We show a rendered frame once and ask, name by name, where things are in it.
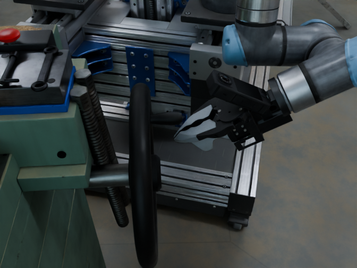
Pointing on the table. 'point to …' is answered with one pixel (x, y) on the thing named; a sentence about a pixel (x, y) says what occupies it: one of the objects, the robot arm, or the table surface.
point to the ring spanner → (44, 69)
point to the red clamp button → (9, 35)
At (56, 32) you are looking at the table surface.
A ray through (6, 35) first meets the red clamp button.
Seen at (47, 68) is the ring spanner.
